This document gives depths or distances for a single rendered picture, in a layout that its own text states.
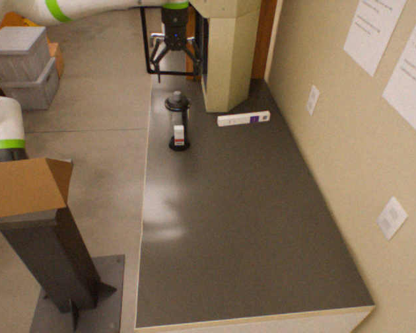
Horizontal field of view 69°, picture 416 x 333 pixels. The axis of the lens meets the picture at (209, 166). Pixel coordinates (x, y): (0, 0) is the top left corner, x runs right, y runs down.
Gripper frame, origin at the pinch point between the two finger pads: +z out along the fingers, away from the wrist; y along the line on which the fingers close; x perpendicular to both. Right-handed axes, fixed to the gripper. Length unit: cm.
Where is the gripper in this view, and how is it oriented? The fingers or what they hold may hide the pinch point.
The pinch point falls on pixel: (177, 78)
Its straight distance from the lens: 123.2
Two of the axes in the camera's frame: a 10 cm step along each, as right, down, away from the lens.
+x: 1.1, 6.8, -7.2
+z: -0.4, 7.3, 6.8
